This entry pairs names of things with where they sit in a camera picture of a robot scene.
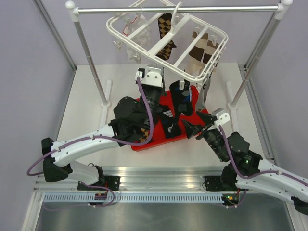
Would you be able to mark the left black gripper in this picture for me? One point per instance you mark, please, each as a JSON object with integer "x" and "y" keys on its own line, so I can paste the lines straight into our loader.
{"x": 144, "y": 85}

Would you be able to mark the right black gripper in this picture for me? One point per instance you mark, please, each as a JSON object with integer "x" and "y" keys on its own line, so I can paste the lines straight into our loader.
{"x": 191, "y": 130}

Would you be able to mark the grey striped sock front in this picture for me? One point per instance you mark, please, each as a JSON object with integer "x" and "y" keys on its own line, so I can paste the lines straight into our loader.
{"x": 200, "y": 105}

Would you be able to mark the black blue sock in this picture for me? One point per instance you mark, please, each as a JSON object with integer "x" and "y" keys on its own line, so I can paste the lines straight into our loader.
{"x": 181, "y": 99}
{"x": 166, "y": 118}

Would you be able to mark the white clip sock hanger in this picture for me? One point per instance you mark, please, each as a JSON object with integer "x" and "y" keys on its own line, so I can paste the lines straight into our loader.
{"x": 177, "y": 22}

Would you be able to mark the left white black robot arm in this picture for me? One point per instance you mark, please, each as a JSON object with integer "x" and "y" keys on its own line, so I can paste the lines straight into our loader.
{"x": 133, "y": 125}

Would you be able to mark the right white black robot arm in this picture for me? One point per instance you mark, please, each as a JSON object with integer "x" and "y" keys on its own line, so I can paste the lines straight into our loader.
{"x": 246, "y": 169}

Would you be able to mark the red plastic bin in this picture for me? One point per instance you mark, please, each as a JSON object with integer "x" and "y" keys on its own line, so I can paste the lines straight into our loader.
{"x": 158, "y": 137}

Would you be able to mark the brown argyle sock in bin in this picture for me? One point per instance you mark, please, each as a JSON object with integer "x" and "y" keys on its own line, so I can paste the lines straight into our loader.
{"x": 145, "y": 136}

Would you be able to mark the beige brown striped sock left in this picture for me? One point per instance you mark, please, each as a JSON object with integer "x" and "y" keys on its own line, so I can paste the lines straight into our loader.
{"x": 195, "y": 63}

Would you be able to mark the beige brown striped sock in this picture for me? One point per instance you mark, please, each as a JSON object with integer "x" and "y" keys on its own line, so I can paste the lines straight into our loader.
{"x": 195, "y": 63}
{"x": 209, "y": 51}

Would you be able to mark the white glove with red trim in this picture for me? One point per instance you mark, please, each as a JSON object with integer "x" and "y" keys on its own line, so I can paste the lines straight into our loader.
{"x": 143, "y": 38}

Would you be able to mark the beige brown striped sock right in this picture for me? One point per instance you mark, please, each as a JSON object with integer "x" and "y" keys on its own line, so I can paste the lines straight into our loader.
{"x": 209, "y": 51}

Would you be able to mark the metal clothes rack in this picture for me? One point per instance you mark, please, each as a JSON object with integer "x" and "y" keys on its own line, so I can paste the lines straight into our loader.
{"x": 279, "y": 11}

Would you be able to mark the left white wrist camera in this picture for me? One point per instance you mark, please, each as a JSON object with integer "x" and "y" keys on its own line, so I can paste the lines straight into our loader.
{"x": 151, "y": 75}

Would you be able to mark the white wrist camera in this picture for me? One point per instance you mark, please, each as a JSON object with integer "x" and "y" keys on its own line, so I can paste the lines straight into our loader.
{"x": 151, "y": 75}
{"x": 220, "y": 117}

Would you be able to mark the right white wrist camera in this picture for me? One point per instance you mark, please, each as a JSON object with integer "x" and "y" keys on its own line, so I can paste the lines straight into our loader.
{"x": 220, "y": 117}

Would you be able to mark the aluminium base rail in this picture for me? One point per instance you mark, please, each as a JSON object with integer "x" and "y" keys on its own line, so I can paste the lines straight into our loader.
{"x": 162, "y": 179}

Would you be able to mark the white slotted cable duct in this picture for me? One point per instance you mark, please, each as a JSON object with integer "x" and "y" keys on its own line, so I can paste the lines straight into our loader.
{"x": 136, "y": 197}

